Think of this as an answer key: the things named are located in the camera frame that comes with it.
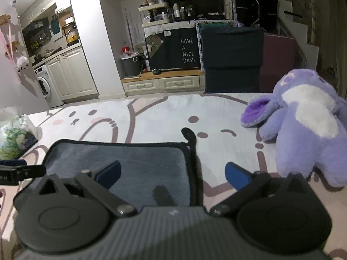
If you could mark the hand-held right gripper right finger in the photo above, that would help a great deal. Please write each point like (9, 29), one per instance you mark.
(237, 177)

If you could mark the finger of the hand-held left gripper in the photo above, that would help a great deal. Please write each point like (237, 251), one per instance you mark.
(27, 172)

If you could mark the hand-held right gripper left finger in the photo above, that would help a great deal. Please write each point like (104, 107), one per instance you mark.
(108, 174)

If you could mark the grey towel with black edge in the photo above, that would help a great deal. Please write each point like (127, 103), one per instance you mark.
(151, 168)

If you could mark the floral tissue pack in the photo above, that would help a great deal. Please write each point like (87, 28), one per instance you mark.
(16, 135)

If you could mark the printed cartoon bedsheet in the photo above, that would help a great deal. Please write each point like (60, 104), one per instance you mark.
(162, 113)

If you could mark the purple plush toy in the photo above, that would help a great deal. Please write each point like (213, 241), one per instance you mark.
(306, 130)

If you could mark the white washing machine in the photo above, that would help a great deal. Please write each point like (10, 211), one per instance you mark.
(47, 85)

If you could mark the white refrigerator with magnets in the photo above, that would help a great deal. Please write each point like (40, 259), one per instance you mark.
(16, 73)

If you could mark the cream drawer platform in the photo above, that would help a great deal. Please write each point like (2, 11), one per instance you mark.
(168, 82)

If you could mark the white kitchen cabinet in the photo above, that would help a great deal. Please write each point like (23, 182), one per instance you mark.
(73, 70)

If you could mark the grey trash bin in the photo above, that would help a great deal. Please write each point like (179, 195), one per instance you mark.
(131, 66)

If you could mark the small black round object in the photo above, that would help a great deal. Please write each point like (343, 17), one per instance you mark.
(156, 72)

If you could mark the red lid jar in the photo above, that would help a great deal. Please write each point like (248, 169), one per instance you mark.
(125, 51)

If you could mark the maroon board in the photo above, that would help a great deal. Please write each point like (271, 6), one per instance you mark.
(279, 59)

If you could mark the dark printed cloth cover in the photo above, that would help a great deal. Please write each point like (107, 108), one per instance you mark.
(173, 51)

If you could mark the yellow kettle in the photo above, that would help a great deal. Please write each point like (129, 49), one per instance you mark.
(71, 35)

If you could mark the teal hanging bag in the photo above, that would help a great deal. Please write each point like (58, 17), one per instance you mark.
(55, 25)

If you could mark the white storage rack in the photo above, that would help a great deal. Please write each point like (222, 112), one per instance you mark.
(156, 15)

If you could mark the white staircase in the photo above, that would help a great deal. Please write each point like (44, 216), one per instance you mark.
(301, 21)

